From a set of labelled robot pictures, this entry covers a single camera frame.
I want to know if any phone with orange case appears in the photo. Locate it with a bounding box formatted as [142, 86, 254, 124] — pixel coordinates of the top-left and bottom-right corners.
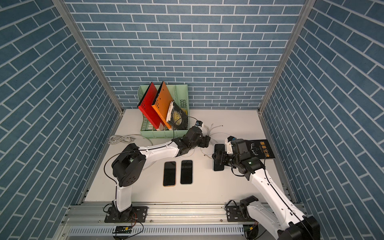
[163, 161, 176, 187]

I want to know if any phone with green case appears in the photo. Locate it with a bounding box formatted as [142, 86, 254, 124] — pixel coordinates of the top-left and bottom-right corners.
[212, 144, 226, 172]

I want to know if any orange folder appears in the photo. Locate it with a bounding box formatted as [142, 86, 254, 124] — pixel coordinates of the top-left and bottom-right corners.
[152, 82, 174, 130]

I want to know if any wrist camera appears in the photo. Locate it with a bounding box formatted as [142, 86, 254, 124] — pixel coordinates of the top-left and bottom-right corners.
[225, 136, 237, 155]
[195, 120, 205, 129]

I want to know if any grey power strip cord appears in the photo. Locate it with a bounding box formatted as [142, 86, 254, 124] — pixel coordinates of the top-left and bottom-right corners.
[107, 134, 142, 145]

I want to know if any red folder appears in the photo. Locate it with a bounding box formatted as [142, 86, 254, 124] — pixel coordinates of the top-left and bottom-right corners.
[138, 83, 164, 131]

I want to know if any black book gold lettering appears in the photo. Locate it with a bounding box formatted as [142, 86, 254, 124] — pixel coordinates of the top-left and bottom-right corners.
[245, 140, 275, 160]

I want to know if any small green circuit board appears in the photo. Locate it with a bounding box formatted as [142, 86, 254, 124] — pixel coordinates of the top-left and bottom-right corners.
[113, 226, 133, 235]

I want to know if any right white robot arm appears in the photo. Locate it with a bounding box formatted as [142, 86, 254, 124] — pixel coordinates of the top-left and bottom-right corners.
[212, 137, 321, 240]

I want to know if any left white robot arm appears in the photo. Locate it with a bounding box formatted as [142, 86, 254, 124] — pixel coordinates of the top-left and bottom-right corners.
[112, 126, 211, 213]

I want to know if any green file organizer rack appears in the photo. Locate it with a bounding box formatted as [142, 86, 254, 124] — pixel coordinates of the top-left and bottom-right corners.
[138, 82, 190, 139]

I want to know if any black phone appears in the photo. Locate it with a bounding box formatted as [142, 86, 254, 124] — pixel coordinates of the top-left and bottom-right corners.
[181, 160, 193, 185]

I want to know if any black book in rack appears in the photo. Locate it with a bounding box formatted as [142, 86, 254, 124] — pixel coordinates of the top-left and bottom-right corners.
[166, 101, 188, 130]

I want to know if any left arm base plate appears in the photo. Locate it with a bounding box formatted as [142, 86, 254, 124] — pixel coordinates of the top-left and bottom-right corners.
[104, 206, 148, 223]

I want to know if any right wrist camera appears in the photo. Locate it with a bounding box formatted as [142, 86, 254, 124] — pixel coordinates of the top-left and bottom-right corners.
[225, 136, 237, 155]

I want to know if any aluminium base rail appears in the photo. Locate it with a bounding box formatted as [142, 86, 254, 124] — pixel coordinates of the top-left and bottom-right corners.
[54, 201, 270, 240]

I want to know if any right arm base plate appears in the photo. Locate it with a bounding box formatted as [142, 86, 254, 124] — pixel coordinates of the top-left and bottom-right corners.
[224, 205, 267, 223]

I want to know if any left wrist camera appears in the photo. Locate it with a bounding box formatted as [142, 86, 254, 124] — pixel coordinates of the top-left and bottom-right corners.
[195, 120, 205, 129]

